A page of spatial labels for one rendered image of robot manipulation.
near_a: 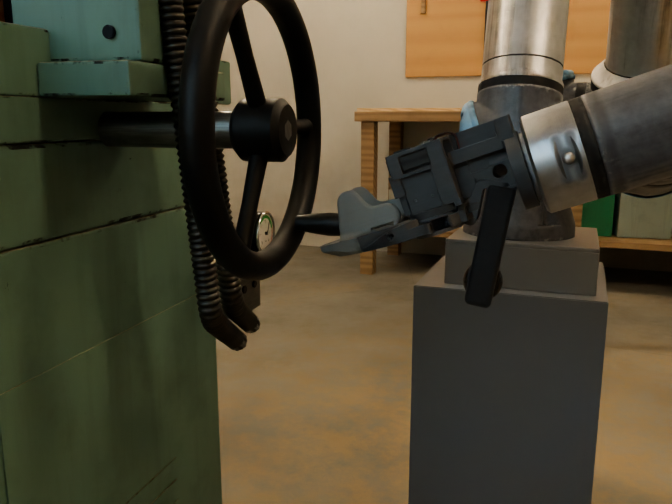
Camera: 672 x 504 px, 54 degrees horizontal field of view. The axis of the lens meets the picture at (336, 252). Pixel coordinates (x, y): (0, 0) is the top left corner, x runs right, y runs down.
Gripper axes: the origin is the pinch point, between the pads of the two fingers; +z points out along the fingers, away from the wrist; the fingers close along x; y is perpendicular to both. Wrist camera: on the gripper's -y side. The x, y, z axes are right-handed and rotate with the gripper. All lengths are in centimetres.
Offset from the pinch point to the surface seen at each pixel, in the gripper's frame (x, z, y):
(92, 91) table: 11.8, 12.0, 20.8
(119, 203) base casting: 1.0, 21.2, 12.1
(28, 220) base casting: 14.4, 21.2, 12.3
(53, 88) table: 11.8, 15.6, 22.4
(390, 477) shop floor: -75, 33, -62
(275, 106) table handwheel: 4.0, -0.6, 14.9
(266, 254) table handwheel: 4.0, 5.4, 2.2
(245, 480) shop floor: -64, 63, -51
